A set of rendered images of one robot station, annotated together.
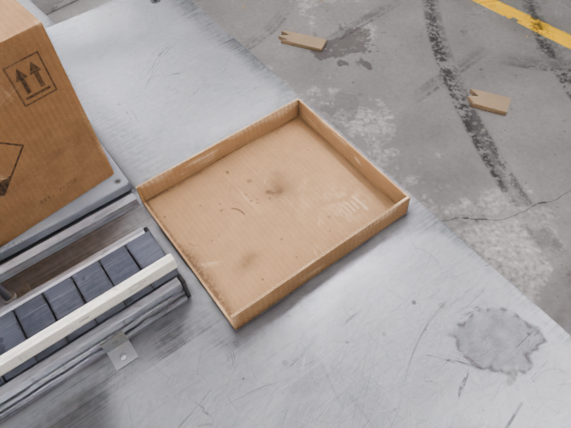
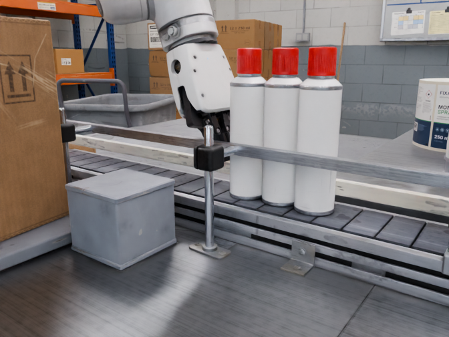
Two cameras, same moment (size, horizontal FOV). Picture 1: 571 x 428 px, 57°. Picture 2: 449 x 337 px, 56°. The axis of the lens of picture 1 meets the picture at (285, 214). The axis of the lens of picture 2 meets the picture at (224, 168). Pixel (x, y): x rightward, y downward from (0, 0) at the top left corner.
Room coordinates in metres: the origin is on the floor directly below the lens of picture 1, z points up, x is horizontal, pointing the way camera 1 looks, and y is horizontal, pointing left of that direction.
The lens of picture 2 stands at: (0.34, 1.11, 1.07)
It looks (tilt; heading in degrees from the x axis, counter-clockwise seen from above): 15 degrees down; 249
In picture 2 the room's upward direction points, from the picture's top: straight up
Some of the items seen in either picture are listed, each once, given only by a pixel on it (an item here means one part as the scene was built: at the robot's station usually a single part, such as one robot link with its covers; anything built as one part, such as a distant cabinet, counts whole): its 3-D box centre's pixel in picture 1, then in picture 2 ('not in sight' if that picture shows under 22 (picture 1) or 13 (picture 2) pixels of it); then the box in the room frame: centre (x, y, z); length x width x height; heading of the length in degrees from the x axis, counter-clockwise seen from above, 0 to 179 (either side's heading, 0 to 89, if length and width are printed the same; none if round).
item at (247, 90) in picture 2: not in sight; (248, 124); (0.10, 0.58, 0.98); 0.05 x 0.05 x 0.20
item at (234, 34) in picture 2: not in sight; (217, 95); (-1.16, -2.96, 0.70); 1.20 x 0.82 x 1.39; 135
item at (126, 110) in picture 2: not in sight; (125, 144); (-0.05, -1.86, 0.48); 0.89 x 0.63 x 0.96; 58
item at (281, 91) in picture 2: not in sight; (282, 128); (0.07, 0.62, 0.98); 0.05 x 0.05 x 0.20
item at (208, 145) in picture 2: not in sight; (218, 186); (0.16, 0.62, 0.91); 0.07 x 0.03 x 0.16; 33
